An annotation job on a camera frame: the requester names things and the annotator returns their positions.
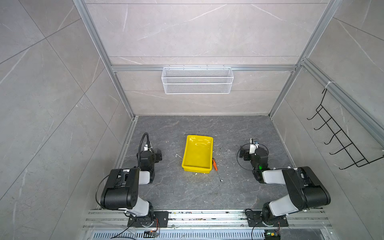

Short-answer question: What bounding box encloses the orange handled screwdriver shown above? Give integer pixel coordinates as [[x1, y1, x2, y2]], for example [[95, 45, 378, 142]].
[[212, 158, 223, 183]]

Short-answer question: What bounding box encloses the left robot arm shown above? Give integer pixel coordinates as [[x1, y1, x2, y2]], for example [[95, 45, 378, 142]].
[[95, 150, 169, 228]]

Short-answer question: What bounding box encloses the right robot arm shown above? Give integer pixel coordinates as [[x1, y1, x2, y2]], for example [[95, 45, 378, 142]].
[[237, 143, 331, 227]]

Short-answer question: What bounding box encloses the yellow plastic bin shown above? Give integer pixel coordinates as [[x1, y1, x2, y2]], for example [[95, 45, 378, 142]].
[[182, 135, 214, 174]]

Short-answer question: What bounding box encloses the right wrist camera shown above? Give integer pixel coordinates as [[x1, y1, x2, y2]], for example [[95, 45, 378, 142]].
[[249, 138, 259, 154]]

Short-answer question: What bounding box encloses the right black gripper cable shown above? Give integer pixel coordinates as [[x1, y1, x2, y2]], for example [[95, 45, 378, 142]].
[[236, 143, 270, 172]]

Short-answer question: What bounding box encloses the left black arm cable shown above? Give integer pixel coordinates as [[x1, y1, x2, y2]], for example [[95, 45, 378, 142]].
[[137, 132, 150, 157]]

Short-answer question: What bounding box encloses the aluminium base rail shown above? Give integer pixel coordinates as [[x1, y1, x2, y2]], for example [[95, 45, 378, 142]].
[[79, 208, 338, 240]]

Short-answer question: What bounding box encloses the white wire mesh basket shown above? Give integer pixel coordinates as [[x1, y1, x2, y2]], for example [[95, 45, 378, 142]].
[[162, 67, 234, 95]]

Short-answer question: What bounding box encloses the black wire hook rack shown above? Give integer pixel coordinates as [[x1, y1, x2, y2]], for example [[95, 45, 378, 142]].
[[307, 89, 384, 170]]

